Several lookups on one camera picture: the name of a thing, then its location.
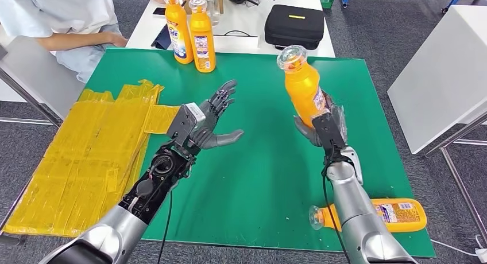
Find white bench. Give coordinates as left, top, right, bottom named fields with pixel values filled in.
left=0, top=24, right=86, bottom=128

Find flat white box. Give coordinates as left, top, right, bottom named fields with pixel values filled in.
left=214, top=34, right=260, bottom=52

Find yellow taped cardboard sheet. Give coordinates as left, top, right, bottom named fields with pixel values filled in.
left=3, top=79, right=180, bottom=238

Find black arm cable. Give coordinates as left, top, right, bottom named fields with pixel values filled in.
left=320, top=140, right=351, bottom=264
left=157, top=191, right=173, bottom=264

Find white floor cable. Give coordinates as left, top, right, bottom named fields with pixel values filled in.
left=430, top=235, right=487, bottom=257

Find green table mat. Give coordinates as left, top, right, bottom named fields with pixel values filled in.
left=84, top=47, right=437, bottom=258

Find dark blue tablet case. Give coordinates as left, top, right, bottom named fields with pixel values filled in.
left=150, top=24, right=172, bottom=51

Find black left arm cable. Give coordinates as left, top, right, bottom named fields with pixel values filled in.
left=157, top=191, right=173, bottom=264

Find thin black cable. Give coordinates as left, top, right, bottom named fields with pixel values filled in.
left=214, top=29, right=260, bottom=37

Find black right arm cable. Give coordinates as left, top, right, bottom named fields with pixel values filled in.
left=320, top=140, right=351, bottom=264

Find black carrying case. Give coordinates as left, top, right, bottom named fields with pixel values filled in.
left=264, top=4, right=326, bottom=51

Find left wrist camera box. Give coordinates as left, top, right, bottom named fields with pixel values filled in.
left=166, top=102, right=207, bottom=147

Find orange detergent bottle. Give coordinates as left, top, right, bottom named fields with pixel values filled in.
left=188, top=0, right=217, bottom=73
left=308, top=198, right=428, bottom=234
left=276, top=44, right=328, bottom=129
left=161, top=0, right=195, bottom=65

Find clear plastic water bottle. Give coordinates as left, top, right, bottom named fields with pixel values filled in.
left=202, top=0, right=222, bottom=26

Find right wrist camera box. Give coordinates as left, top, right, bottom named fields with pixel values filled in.
left=311, top=109, right=347, bottom=157

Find person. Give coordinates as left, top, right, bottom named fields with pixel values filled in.
left=0, top=0, right=166, bottom=84

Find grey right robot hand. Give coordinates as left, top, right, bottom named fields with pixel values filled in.
left=293, top=91, right=349, bottom=147

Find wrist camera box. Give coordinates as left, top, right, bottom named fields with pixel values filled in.
left=311, top=109, right=347, bottom=157
left=166, top=102, right=207, bottom=147

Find white desk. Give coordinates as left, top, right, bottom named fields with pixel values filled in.
left=125, top=0, right=337, bottom=59

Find white side table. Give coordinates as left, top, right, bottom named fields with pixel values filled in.
left=387, top=4, right=487, bottom=240

